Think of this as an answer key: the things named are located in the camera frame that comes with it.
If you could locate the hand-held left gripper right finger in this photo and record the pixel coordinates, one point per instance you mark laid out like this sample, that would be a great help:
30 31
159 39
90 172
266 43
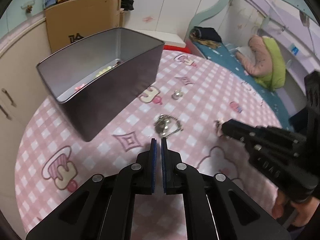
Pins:
164 165

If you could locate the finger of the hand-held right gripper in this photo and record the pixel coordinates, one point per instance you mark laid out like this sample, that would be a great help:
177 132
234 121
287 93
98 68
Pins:
270 151
265 133

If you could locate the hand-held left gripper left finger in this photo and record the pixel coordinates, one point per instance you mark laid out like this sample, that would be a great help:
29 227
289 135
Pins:
153 165

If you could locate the grey metal tin box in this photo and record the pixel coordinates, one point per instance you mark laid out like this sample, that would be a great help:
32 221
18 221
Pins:
120 97

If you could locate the pink hair clip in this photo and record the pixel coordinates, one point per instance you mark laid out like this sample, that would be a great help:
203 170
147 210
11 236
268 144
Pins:
79 87

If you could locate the person's right hand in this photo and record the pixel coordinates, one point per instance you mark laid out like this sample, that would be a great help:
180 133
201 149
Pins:
300 212

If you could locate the pink checked tablecloth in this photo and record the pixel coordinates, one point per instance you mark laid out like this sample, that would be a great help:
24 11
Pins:
200 100

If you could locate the pink and green plush pillow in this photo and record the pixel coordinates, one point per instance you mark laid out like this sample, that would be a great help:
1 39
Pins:
270 60

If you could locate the white pillow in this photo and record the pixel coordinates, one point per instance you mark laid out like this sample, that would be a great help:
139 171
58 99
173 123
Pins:
242 52

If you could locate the blue patterned bedsheet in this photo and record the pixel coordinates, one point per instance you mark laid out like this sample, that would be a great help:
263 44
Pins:
225 57

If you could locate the folded dark clothes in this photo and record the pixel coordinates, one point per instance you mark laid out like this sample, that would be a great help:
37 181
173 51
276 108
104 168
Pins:
207 36

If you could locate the teal bunk bed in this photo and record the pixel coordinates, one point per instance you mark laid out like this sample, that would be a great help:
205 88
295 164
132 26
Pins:
212 7

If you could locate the white wardrobe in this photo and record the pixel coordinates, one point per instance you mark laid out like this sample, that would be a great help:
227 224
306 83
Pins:
175 5

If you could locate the large cardboard box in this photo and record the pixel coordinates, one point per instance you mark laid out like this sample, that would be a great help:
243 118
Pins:
80 20

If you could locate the black clothes pile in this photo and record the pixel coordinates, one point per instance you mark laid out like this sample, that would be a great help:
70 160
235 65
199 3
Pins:
127 1

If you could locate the beige cabinet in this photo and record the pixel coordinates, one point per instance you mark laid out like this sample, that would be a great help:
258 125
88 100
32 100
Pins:
20 62

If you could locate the pine cone drawer knob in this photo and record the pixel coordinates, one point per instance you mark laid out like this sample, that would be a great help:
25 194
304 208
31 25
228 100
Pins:
29 8

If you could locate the teal drawer unit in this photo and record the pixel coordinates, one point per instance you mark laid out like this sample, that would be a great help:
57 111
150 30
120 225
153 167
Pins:
22 2

